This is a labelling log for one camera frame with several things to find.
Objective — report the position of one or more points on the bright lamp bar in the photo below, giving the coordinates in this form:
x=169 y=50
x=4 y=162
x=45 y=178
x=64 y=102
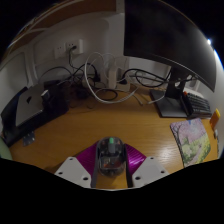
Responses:
x=209 y=41

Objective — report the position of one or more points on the black computer monitor with stand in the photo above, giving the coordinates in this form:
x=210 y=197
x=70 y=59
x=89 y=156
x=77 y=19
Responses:
x=160 y=33

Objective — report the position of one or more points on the white power strip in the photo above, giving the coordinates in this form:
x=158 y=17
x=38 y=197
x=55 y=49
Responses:
x=121 y=87

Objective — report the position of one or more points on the black computer keyboard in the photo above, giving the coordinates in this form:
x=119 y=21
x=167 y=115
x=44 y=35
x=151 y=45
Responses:
x=200 y=105

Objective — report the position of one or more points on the white wall socket plate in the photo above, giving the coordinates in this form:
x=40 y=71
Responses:
x=75 y=46
x=60 y=51

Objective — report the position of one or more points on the silver mini computer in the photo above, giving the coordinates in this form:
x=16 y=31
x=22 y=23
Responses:
x=28 y=106

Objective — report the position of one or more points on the cherry blossom print mouse pad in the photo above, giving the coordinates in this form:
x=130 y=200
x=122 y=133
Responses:
x=193 y=141

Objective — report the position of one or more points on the small grey metal bracket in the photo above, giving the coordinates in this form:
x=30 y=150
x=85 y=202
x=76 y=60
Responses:
x=29 y=138

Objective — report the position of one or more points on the transparent grey computer mouse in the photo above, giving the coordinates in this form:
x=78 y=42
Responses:
x=111 y=156

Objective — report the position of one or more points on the orange bottle with yellow cap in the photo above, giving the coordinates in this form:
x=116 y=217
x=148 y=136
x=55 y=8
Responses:
x=214 y=118

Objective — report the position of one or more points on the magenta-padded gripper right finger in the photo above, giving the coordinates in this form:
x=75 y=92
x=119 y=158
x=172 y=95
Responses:
x=150 y=170

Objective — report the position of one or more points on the black desktop stand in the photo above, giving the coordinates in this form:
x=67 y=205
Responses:
x=13 y=130

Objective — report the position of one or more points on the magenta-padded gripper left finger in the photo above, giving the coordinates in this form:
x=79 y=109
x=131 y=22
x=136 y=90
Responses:
x=71 y=168

